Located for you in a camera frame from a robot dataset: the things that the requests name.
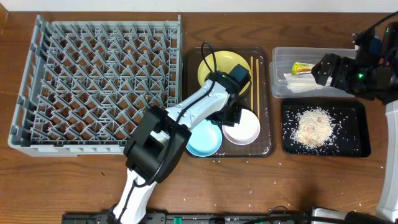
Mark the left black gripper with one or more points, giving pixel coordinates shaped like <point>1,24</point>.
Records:
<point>227,116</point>

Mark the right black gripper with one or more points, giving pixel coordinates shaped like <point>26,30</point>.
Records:
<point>343,64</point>

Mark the green yellow snack wrapper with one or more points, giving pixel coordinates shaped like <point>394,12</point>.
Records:
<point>299,68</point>

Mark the light blue bowl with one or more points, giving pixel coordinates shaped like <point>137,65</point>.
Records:
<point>205,139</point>

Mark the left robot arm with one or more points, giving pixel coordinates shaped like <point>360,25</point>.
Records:
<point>156,145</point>

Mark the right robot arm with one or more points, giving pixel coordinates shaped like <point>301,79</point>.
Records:
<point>371,74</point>

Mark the clear plastic waste bin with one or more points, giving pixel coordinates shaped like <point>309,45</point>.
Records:
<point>286,85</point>

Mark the pile of rice waste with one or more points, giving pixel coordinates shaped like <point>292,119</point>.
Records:
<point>313,128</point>

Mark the dark brown serving tray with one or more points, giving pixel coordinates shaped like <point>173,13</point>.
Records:
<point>265,143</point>

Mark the yellow round plate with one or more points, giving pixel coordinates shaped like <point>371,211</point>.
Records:
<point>226,61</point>

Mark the black rectangular tray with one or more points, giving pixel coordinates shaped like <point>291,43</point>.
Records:
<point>350,136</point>

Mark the right wooden chopstick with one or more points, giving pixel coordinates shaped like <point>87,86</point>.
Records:
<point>257,89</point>

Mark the wooden chopstick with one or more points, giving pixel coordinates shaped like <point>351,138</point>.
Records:
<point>257,89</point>
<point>252,82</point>

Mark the left wooden chopstick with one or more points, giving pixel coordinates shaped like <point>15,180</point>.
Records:
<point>252,82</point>

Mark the grey plastic dish rack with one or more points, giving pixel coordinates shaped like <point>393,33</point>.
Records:
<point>87,84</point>

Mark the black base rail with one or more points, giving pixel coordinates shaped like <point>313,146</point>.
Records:
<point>161,218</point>

